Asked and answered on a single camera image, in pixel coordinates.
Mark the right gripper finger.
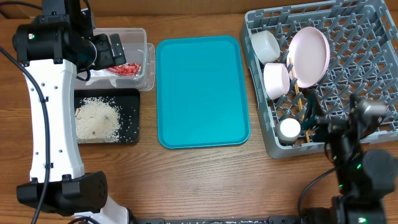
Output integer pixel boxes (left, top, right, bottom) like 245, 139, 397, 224
349, 93, 362, 123
301, 91, 323, 131

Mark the white napkin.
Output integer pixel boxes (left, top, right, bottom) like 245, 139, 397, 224
91, 69, 117, 87

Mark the red snack wrapper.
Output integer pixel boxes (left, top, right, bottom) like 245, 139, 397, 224
106, 63, 141, 77

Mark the white paper cup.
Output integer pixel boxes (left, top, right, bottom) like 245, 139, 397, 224
275, 118, 301, 144

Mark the pink bowl with rice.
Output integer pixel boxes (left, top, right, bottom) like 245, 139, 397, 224
264, 63, 290, 100

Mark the pink round plate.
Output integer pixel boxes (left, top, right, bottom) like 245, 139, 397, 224
286, 27, 330, 88

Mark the grey-green bowl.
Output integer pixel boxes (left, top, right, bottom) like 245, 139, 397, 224
251, 30, 280, 64

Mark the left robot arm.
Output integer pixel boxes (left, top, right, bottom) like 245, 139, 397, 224
12, 0, 135, 223

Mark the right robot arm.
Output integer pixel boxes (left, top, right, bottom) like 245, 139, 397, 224
297, 92, 397, 224

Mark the grey dishwasher rack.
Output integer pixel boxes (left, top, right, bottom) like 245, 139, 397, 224
240, 1, 397, 159

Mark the clear plastic bin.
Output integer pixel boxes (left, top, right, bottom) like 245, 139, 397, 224
75, 28, 155, 91

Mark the black plastic tray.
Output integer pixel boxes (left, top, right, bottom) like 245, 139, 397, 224
73, 88, 141, 144

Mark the spilled rice pile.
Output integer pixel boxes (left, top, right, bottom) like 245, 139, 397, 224
74, 96, 139, 144

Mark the teal serving tray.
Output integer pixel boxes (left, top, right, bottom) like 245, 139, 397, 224
156, 35, 251, 149

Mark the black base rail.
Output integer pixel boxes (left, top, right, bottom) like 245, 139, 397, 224
137, 215, 302, 224

